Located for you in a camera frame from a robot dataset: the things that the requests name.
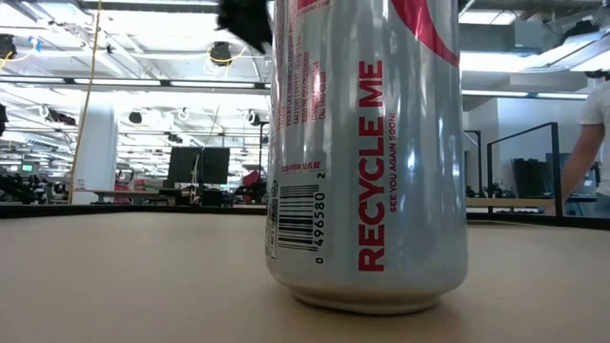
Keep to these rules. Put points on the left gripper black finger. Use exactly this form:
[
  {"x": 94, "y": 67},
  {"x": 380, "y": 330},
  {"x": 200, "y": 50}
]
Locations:
[{"x": 248, "y": 19}]

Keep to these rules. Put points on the long ceiling light strip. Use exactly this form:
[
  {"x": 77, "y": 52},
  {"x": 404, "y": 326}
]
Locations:
[
  {"x": 524, "y": 94},
  {"x": 214, "y": 84}
]

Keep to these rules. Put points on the black computer monitor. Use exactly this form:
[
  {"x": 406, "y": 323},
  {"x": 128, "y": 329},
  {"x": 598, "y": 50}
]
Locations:
[{"x": 200, "y": 164}]

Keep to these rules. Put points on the red and black machine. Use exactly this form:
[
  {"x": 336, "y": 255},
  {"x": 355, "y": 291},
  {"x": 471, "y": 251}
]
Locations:
[{"x": 252, "y": 186}]

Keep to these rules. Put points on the white building column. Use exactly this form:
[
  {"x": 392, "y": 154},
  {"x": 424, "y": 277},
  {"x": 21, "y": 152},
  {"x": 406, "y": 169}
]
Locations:
[{"x": 97, "y": 152}]

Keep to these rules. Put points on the long background desk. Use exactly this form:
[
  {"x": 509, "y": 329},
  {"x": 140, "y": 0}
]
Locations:
[{"x": 124, "y": 194}]

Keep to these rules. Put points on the silver diet cola can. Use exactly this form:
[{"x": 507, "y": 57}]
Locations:
[{"x": 419, "y": 190}]

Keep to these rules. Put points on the black ceiling device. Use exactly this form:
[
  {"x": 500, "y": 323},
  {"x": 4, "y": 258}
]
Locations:
[{"x": 6, "y": 46}]

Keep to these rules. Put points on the black background machinery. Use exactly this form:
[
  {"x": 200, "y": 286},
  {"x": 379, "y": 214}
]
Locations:
[{"x": 16, "y": 190}]

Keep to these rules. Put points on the wooden desk top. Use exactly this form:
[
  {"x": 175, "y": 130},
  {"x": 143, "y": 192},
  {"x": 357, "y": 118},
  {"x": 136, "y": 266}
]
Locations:
[{"x": 510, "y": 202}]

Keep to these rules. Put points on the black background cabinet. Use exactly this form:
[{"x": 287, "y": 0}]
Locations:
[{"x": 529, "y": 176}]

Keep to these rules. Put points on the black framed glass partition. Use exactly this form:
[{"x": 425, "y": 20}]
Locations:
[{"x": 555, "y": 167}]

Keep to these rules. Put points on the standing person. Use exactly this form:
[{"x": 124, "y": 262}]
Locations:
[{"x": 583, "y": 152}]

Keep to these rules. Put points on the black ceiling dome camera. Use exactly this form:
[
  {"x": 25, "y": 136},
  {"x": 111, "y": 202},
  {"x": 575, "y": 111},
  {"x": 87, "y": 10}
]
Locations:
[{"x": 220, "y": 52}]

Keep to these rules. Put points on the black narrow partition frame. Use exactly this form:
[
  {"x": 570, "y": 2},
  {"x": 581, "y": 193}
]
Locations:
[{"x": 479, "y": 157}]

